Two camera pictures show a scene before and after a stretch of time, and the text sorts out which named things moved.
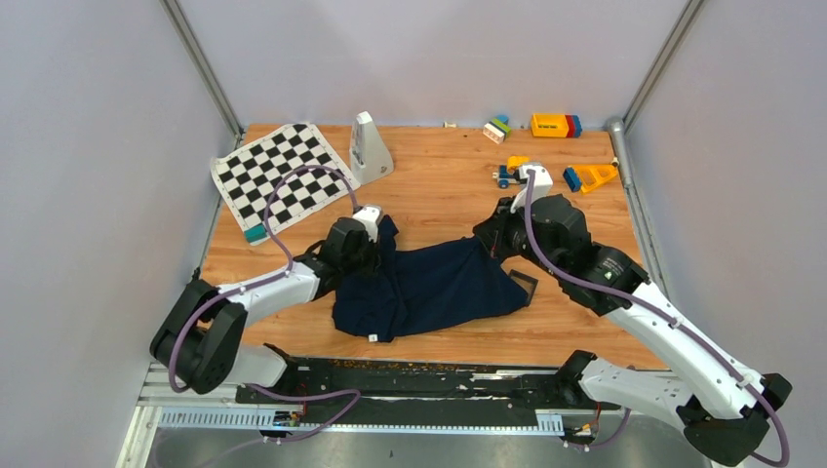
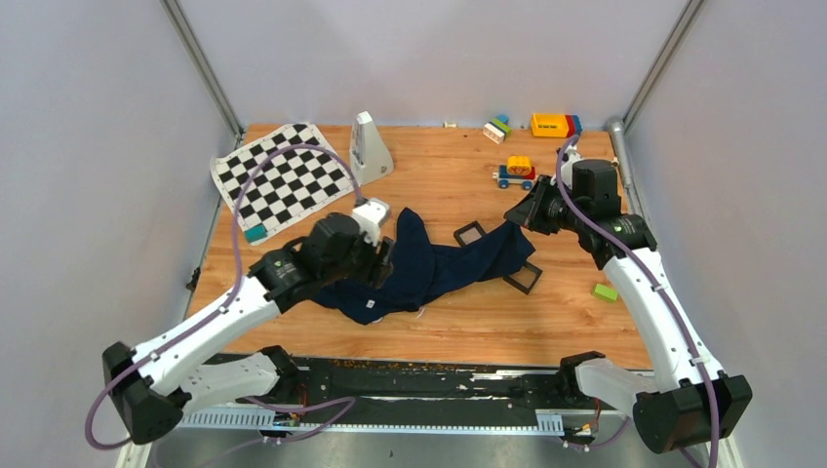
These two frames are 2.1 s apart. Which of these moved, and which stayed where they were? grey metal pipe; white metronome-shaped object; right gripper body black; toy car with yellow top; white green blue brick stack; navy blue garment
Moved: right gripper body black; navy blue garment
Stayed: grey metal pipe; toy car with yellow top; white metronome-shaped object; white green blue brick stack
